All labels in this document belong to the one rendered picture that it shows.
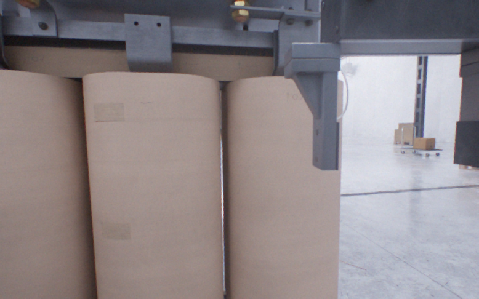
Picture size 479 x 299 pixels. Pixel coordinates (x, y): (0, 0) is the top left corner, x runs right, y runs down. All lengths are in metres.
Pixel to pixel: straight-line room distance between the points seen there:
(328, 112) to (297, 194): 0.60
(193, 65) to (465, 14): 0.72
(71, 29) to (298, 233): 0.91
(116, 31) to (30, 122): 0.34
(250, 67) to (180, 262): 0.66
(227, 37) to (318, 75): 0.65
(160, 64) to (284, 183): 0.51
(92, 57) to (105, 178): 0.38
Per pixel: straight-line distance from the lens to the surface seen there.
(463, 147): 0.30
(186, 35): 0.84
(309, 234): 0.86
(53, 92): 0.86
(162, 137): 0.71
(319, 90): 0.22
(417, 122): 13.60
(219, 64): 0.87
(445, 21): 0.26
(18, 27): 0.96
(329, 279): 0.99
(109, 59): 0.90
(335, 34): 0.22
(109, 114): 0.74
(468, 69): 0.30
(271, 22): 1.14
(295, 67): 0.21
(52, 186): 0.86
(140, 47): 0.79
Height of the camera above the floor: 0.93
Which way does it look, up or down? 5 degrees down
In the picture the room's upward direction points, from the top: 1 degrees counter-clockwise
